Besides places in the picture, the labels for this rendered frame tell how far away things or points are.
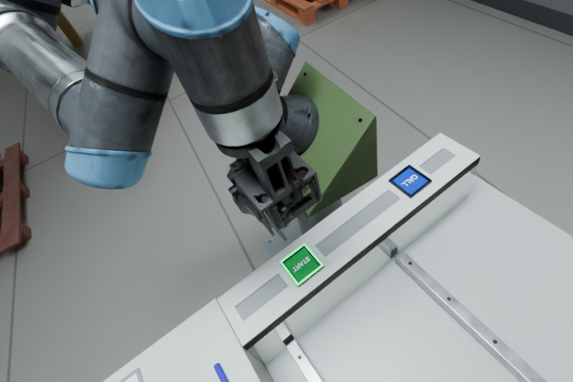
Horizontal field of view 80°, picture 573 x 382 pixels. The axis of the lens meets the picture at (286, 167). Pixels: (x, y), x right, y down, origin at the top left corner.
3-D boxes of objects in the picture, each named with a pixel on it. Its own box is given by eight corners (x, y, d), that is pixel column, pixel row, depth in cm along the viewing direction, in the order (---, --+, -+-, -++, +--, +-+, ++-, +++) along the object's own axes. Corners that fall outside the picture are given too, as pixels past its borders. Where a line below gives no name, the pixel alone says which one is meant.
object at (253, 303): (468, 196, 77) (481, 154, 66) (265, 365, 63) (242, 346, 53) (433, 173, 83) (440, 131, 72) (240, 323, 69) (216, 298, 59)
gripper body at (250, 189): (271, 241, 38) (237, 173, 29) (235, 194, 43) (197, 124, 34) (326, 201, 40) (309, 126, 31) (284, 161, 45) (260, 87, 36)
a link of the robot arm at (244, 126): (177, 89, 31) (251, 48, 33) (197, 125, 35) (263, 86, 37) (211, 128, 27) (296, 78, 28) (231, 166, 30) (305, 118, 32)
